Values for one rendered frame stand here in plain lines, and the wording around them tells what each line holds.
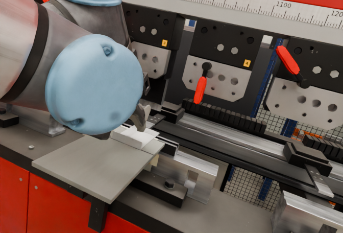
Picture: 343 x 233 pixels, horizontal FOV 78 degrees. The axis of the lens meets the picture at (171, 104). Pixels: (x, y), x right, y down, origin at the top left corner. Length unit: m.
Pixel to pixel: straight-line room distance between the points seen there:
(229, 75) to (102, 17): 0.31
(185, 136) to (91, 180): 0.50
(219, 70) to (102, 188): 0.34
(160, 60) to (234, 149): 0.47
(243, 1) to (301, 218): 0.52
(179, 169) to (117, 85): 0.48
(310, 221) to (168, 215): 0.34
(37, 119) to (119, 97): 0.71
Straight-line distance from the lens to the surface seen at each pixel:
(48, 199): 0.76
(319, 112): 0.54
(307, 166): 0.81
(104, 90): 0.16
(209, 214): 0.63
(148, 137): 0.62
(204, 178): 0.61
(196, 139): 0.86
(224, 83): 0.51
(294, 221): 0.66
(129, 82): 0.17
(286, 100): 0.52
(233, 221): 0.65
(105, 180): 0.45
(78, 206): 0.69
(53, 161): 0.50
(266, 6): 0.52
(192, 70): 0.52
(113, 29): 0.33
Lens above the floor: 1.28
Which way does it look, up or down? 16 degrees down
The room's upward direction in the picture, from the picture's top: 13 degrees clockwise
